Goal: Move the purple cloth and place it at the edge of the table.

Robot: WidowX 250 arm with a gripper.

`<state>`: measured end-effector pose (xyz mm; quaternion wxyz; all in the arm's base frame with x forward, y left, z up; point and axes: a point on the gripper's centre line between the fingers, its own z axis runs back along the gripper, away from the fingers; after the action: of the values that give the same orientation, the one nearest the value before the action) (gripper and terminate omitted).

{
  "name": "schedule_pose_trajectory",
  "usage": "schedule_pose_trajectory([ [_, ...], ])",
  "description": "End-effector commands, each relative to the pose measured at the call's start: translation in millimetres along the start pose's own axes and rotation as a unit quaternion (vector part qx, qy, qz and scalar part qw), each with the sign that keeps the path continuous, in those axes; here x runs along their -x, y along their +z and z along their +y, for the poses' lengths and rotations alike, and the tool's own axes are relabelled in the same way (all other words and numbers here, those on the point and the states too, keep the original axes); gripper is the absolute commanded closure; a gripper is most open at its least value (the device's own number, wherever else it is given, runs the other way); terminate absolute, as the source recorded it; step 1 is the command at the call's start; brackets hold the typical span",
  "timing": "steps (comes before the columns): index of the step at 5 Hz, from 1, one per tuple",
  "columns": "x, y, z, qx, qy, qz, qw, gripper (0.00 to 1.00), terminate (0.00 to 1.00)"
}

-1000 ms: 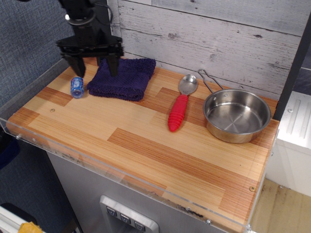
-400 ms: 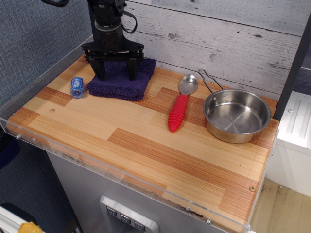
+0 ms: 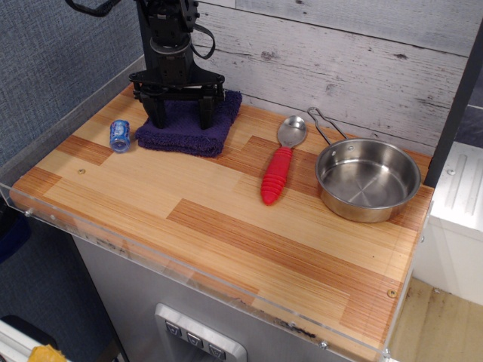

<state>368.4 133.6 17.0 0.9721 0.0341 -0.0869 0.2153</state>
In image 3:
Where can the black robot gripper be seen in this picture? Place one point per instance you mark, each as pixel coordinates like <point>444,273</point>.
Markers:
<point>172,74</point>

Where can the purple towel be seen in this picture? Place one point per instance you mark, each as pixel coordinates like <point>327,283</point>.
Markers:
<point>182,131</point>

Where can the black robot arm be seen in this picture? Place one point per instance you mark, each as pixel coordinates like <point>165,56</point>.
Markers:
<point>167,22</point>

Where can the small blue can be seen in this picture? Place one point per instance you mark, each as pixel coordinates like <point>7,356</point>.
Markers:
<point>119,136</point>

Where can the silver toy fridge cabinet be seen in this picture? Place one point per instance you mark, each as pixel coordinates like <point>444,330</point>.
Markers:
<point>275,315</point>

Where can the stainless steel pot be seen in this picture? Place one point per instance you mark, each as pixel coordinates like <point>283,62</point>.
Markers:
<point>364,180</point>

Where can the silver dispenser button panel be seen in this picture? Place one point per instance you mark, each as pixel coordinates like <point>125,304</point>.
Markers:
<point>189,340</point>

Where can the white side cabinet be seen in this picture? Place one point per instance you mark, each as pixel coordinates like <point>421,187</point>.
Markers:
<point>449,256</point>

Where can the red handled metal spoon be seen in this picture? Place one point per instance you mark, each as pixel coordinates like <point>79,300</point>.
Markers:
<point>291,133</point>

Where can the clear acrylic guard rail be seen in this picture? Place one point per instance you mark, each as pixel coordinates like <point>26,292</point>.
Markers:
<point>190,236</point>

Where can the dark grey right post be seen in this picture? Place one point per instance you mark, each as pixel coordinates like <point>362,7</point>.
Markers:
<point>456,113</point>

